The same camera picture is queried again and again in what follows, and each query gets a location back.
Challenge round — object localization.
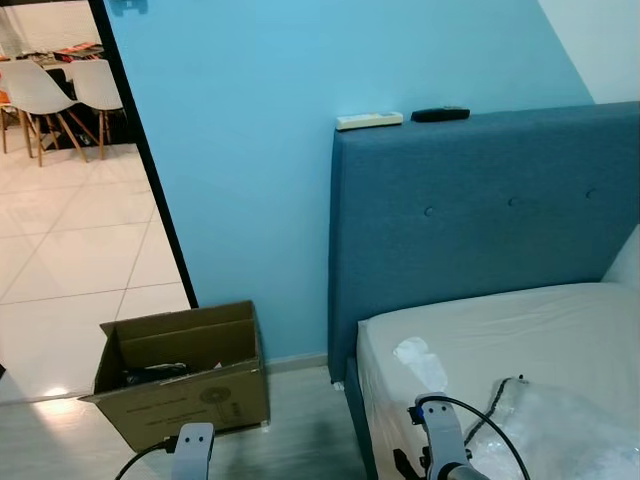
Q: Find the large clear plastic bag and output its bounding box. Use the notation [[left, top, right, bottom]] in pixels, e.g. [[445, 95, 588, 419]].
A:
[[465, 375, 640, 480]]

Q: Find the cream sheeted mattress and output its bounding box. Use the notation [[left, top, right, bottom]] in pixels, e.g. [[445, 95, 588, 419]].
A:
[[356, 282, 640, 480]]

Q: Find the brown cardboard box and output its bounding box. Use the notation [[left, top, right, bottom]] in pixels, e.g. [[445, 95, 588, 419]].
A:
[[80, 300, 269, 453]]

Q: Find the black item in cardboard box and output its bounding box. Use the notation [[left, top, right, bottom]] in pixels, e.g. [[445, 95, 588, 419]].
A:
[[123, 362, 193, 388]]

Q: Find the white remote control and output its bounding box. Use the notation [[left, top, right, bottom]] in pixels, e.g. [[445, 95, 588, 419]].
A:
[[336, 112, 404, 132]]

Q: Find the black remote control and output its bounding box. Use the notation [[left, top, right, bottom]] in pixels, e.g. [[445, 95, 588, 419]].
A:
[[411, 106, 471, 123]]

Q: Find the wooden dining table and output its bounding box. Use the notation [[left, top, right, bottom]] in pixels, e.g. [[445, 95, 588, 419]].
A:
[[0, 44, 111, 71]]

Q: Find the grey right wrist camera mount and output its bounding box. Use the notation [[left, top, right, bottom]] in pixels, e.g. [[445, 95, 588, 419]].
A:
[[415, 398, 467, 471]]

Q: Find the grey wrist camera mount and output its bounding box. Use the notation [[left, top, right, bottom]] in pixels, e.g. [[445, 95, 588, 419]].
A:
[[170, 422, 216, 480], [415, 398, 467, 471]]

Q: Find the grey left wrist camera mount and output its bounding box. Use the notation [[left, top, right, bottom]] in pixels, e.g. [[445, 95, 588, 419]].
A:
[[170, 422, 216, 480]]

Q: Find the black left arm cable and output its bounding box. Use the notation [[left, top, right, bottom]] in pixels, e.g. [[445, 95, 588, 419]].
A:
[[115, 435, 181, 480]]

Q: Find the teal fabric bed frame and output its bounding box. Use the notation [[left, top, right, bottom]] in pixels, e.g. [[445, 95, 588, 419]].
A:
[[328, 100, 640, 480]]

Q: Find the black door frame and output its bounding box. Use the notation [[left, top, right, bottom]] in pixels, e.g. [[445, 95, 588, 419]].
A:
[[88, 0, 198, 308]]

